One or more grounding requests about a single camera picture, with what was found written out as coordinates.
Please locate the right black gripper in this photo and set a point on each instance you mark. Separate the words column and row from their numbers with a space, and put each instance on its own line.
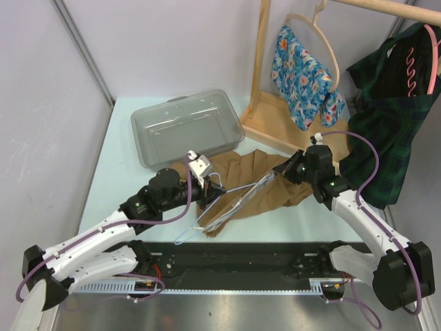
column 287, row 167

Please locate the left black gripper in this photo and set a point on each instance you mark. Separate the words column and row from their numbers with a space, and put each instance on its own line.
column 207, row 194

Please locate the tan garment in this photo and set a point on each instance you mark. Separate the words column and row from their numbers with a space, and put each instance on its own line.
column 231, row 170

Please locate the blue floral skirt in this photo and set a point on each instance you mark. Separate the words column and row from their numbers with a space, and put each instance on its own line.
column 304, row 83

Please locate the green plaid garment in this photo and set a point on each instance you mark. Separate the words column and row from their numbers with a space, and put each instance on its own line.
column 386, row 117

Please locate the pink plastic hanger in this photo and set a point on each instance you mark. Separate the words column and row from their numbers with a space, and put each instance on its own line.
column 422, row 62

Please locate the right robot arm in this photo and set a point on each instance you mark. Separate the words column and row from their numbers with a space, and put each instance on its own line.
column 399, row 271

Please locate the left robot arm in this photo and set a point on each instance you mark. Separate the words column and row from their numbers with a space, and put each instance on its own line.
column 111, row 248

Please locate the wooden clothes rack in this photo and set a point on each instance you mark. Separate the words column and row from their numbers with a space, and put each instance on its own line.
column 267, row 118

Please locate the clear plastic tray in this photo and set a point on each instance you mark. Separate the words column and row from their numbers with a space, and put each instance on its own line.
column 206, row 123

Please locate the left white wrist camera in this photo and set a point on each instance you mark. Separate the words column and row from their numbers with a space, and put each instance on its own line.
column 200, row 166

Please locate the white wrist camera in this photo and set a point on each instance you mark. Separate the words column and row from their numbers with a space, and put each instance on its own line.
column 200, row 166
column 316, row 139

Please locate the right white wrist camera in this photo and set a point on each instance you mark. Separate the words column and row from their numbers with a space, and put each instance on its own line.
column 316, row 139

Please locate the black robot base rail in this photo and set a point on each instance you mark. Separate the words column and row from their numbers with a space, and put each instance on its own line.
column 238, row 267

